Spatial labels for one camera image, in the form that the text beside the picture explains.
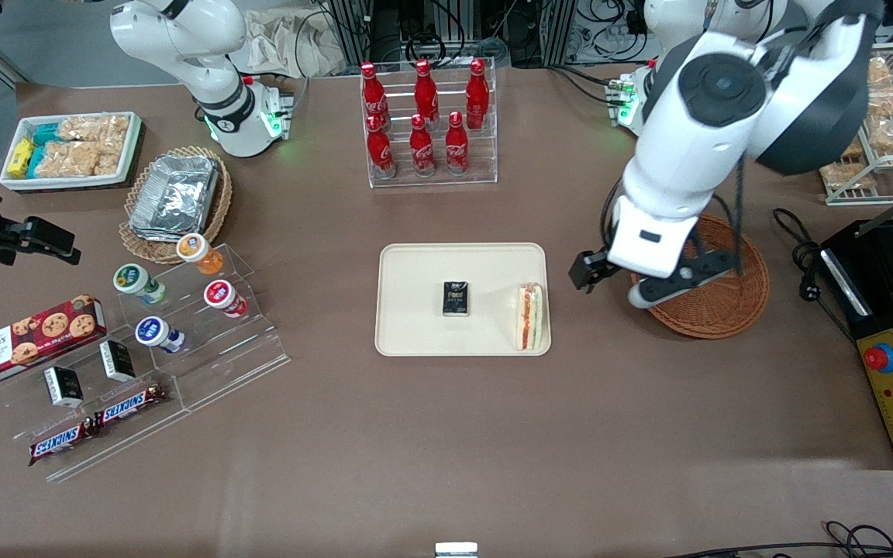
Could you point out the red emergency stop button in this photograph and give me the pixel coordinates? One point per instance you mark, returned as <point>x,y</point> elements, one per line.
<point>880,358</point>

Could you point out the clear acrylic bottle rack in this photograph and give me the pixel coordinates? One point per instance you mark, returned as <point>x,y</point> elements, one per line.
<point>485,155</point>

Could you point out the blue lid yogurt cup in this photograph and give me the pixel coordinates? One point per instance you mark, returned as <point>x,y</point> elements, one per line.
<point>152,332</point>

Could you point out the brown round wicker basket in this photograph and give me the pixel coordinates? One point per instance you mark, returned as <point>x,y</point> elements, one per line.
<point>725,310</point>

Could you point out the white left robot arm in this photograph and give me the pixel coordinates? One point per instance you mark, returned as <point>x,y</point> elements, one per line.
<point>710,139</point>

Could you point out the white rectangular snack bin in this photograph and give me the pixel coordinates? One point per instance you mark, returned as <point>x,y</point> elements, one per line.
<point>130,159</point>

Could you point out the small black box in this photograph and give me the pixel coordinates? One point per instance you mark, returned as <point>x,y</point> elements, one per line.
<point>63,387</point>
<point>118,361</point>
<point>456,299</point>

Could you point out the clear acrylic stepped stand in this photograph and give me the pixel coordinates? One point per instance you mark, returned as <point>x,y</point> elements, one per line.
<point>222,364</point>

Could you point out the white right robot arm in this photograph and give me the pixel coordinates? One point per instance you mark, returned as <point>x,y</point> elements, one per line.
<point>183,39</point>

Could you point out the light flat wicker basket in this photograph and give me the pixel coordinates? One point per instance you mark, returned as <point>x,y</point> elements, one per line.
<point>218,209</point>

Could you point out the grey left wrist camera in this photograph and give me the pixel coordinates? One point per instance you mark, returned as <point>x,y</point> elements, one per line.
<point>648,294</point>

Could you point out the teal snack packet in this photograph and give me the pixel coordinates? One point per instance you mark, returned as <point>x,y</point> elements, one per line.
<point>46,133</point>
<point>37,161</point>

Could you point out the small white device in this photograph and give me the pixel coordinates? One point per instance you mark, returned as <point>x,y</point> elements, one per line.
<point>456,550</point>

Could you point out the beige cloth bag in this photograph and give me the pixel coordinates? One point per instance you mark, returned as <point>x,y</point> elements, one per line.
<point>276,46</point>

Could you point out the aluminium profile frame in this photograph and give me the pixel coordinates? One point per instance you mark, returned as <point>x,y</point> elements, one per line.
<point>446,23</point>

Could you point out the beige plastic tray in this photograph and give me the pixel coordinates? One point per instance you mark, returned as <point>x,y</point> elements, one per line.
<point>415,310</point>

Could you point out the red Walkers cookie box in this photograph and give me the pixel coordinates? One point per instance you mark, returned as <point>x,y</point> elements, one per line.
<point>28,341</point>

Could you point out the triangle sandwich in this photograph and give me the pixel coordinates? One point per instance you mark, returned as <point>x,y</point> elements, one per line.
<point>530,318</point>

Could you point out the orange lid yogurt cup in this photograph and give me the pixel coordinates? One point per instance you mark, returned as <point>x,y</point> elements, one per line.
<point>194,249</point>

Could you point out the green lid yogurt cup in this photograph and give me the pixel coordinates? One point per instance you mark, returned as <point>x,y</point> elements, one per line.
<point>132,279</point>

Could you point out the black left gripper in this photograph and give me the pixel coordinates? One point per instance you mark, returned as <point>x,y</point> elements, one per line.
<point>587,271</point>

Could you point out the Snickers bar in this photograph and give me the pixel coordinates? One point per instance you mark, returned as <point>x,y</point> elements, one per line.
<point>129,404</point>
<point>59,442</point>

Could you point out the red Coca-Cola bottle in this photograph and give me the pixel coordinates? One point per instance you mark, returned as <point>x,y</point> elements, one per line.
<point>380,151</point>
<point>425,93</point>
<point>374,97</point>
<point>456,147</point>
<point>422,149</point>
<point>477,93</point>

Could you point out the yellow snack packet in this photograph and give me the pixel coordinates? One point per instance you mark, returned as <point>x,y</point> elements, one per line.
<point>21,158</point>

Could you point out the red lid yogurt cup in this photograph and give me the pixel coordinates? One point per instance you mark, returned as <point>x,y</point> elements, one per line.
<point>219,294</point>

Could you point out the black sealing machine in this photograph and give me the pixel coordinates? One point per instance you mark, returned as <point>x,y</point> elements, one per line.
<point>857,263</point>

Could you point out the aluminium foil tray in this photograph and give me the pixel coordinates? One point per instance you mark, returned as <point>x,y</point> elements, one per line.
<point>175,195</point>

